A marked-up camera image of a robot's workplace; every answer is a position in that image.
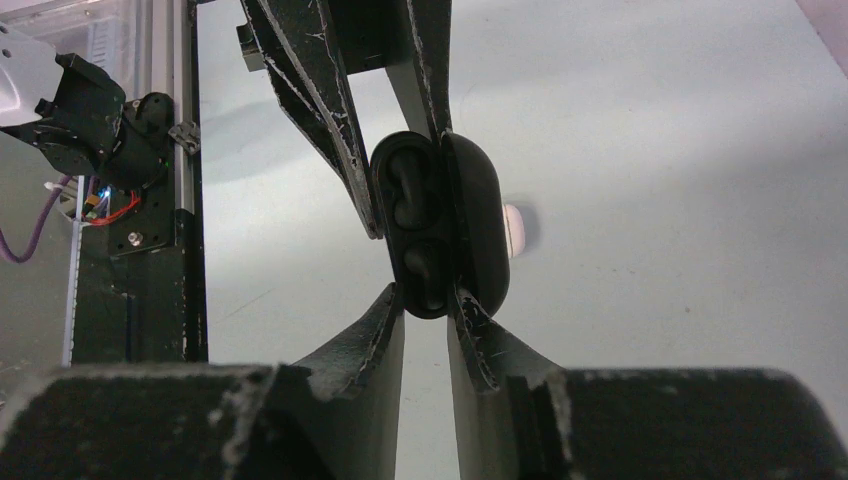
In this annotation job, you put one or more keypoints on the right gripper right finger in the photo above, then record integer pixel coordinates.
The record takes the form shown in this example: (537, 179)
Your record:
(518, 415)

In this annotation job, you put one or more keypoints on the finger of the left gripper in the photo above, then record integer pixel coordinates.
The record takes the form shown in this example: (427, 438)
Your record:
(299, 48)
(417, 63)

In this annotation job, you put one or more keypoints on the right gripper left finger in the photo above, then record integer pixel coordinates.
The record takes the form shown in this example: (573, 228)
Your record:
(330, 415)

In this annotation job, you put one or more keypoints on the black charging case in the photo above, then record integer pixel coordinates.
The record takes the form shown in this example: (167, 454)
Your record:
(466, 218)

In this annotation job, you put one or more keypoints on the white earbud charging case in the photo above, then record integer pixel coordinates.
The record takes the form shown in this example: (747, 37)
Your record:
(514, 228)

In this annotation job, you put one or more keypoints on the black earbud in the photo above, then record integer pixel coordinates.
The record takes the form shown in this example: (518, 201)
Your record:
(425, 262)
(411, 210)

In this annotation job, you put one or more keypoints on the aluminium frame rail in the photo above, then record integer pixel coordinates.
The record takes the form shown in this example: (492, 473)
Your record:
(101, 199)

